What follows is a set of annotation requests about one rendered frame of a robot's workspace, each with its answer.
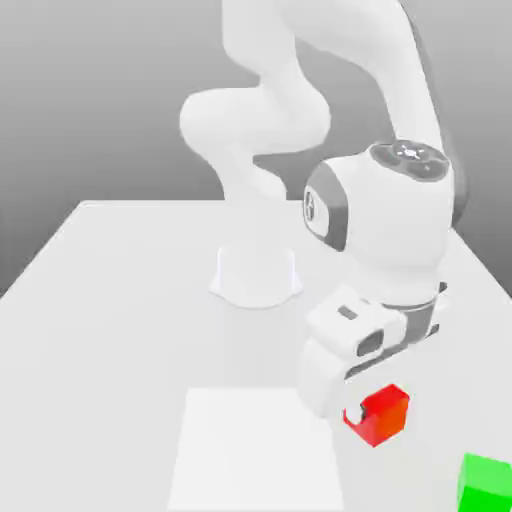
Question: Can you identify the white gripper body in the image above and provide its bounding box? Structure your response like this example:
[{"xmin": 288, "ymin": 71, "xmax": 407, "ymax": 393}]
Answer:
[{"xmin": 297, "ymin": 337, "xmax": 417, "ymax": 420}]

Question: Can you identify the small red cube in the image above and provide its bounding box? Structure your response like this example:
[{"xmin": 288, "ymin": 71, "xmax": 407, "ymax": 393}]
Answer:
[{"xmin": 342, "ymin": 383, "xmax": 411, "ymax": 449}]

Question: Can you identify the small green cube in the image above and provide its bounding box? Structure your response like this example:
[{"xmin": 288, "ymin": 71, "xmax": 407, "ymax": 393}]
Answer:
[{"xmin": 456, "ymin": 452, "xmax": 512, "ymax": 512}]

